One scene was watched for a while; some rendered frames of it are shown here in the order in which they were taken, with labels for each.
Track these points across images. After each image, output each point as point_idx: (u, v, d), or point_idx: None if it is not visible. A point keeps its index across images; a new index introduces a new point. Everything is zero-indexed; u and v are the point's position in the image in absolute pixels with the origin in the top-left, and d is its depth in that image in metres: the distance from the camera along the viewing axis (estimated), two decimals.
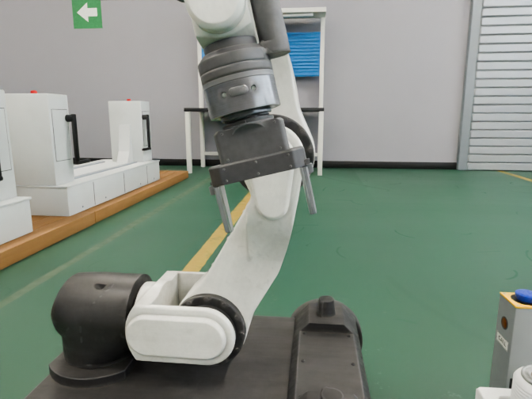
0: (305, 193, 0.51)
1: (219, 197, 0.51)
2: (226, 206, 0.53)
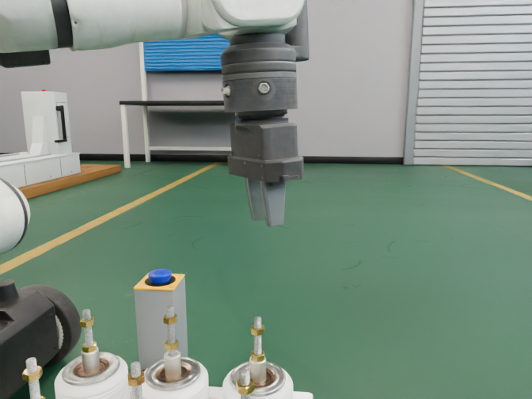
0: None
1: (283, 186, 0.52)
2: (274, 198, 0.52)
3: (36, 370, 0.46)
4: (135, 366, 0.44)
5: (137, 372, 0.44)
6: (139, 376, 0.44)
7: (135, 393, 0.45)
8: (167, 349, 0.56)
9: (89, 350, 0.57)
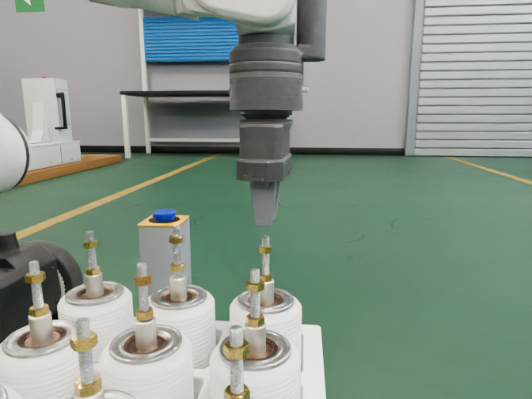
0: (252, 203, 0.51)
1: None
2: None
3: (39, 273, 0.44)
4: (142, 266, 0.43)
5: (143, 271, 0.43)
6: (146, 276, 0.43)
7: (142, 294, 0.43)
8: (172, 270, 0.55)
9: (93, 272, 0.56)
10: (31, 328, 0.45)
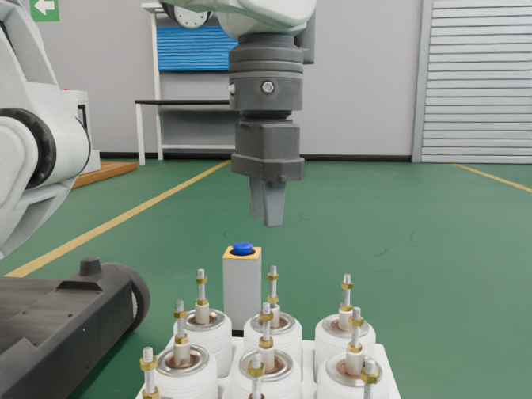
0: None
1: (284, 187, 0.51)
2: (274, 199, 0.51)
3: (184, 309, 0.57)
4: (267, 305, 0.55)
5: (268, 309, 0.55)
6: (270, 313, 0.55)
7: (266, 327, 0.56)
8: (270, 302, 0.67)
9: (203, 303, 0.68)
10: (176, 352, 0.57)
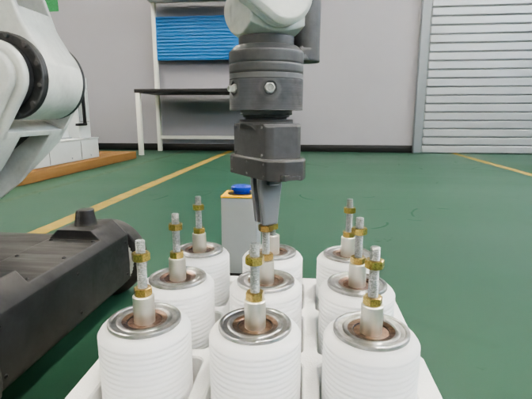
0: None
1: (279, 186, 0.52)
2: (270, 197, 0.52)
3: (179, 222, 0.54)
4: None
5: None
6: None
7: (268, 238, 0.54)
8: None
9: (200, 231, 0.66)
10: (172, 267, 0.55)
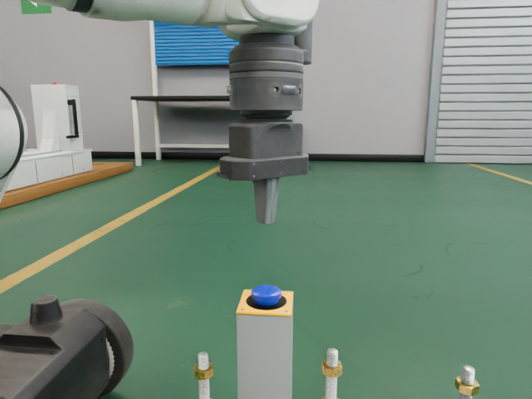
0: (272, 203, 0.52)
1: (271, 188, 0.51)
2: (267, 197, 0.52)
3: None
4: None
5: None
6: None
7: None
8: None
9: None
10: None
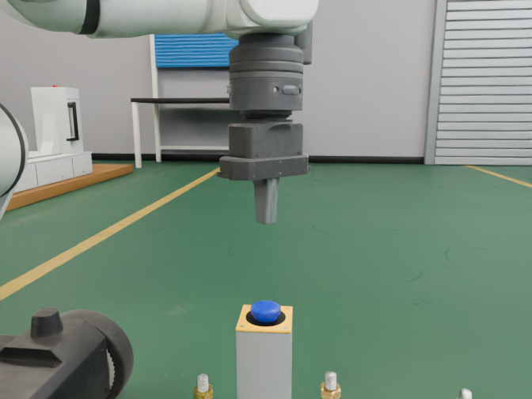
0: (272, 203, 0.52)
1: (271, 188, 0.51)
2: (267, 197, 0.52)
3: None
4: None
5: None
6: None
7: None
8: None
9: None
10: None
